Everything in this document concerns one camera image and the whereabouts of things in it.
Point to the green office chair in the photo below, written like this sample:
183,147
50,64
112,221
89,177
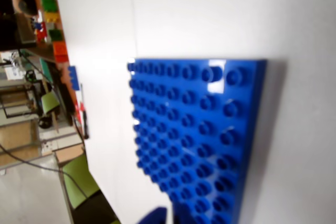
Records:
50,102
78,179

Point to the yellow toy block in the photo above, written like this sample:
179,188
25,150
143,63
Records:
51,16

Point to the teal board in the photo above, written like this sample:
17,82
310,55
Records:
44,69

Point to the blue 8x8 stud baseplate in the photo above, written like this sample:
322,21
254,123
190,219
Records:
197,129

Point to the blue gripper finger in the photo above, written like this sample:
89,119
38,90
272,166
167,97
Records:
155,216

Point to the pile of coloured blocks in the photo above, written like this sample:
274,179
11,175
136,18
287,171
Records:
39,51

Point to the black laptop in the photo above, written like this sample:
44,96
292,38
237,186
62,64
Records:
15,32

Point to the dark green toy block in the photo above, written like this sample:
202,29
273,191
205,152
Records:
56,35

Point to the red toy block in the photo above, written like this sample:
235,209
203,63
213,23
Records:
40,35

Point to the orange toy block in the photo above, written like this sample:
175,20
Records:
60,51

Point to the blue toy block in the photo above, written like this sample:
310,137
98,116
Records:
74,78

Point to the bright green toy block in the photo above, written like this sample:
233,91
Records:
49,2

